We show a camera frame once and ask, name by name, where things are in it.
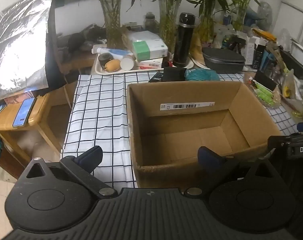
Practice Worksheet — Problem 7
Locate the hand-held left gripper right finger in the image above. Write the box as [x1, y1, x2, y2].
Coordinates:
[183, 146, 282, 198]

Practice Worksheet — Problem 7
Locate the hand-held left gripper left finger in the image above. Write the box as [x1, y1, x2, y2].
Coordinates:
[18, 145, 118, 199]

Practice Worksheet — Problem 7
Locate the brown cardboard box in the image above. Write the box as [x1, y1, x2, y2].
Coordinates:
[127, 81, 282, 188]

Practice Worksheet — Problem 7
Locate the teal knitted cloth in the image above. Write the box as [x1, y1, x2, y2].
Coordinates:
[185, 69, 220, 81]

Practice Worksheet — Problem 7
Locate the white black checked tablecloth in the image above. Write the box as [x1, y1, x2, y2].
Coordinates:
[60, 69, 299, 189]

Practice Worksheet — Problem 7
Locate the green wipe packet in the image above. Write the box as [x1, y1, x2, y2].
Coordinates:
[253, 82, 273, 103]

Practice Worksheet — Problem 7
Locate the black card sleeve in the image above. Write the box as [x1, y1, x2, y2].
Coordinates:
[255, 70, 278, 92]

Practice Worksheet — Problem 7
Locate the wooden side table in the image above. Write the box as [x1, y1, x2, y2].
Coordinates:
[0, 80, 78, 155]

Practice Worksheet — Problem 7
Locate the smartphone with blue screen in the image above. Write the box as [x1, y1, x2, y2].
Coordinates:
[13, 97, 37, 128]

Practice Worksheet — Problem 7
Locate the black carton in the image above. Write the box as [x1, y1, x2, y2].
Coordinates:
[254, 44, 267, 69]

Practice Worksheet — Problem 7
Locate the black fabric pouch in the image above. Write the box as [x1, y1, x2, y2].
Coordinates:
[163, 67, 187, 82]

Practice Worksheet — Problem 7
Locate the yellow egg-shaped sponge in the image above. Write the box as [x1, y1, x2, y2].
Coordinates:
[105, 59, 121, 72]

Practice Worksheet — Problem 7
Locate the black foil packet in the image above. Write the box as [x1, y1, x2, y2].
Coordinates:
[149, 72, 164, 82]

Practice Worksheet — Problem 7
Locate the white carton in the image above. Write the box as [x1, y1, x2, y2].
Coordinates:
[246, 36, 257, 65]

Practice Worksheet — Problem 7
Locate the white-lidded jar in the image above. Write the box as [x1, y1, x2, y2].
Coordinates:
[120, 57, 135, 71]

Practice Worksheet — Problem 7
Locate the grey hard case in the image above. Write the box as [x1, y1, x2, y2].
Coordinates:
[202, 47, 246, 70]

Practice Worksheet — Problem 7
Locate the black tape roll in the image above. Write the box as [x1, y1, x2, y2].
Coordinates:
[98, 53, 114, 68]

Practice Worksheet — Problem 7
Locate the white blue spray bottle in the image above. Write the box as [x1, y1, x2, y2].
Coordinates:
[92, 47, 133, 57]

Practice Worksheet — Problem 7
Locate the red white box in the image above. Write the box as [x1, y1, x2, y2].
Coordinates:
[137, 57, 164, 69]

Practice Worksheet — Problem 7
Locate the black thermos bottle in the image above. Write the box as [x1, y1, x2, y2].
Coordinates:
[173, 12, 200, 67]

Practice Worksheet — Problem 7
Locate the green white tissue box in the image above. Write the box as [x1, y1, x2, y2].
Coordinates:
[132, 39, 168, 61]

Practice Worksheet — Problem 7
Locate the glass vase with bamboo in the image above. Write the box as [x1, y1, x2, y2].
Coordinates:
[147, 0, 192, 53]
[224, 0, 274, 32]
[77, 0, 147, 49]
[189, 0, 232, 43]

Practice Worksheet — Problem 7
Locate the silver foil sheet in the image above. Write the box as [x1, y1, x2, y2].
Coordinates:
[0, 0, 58, 103]

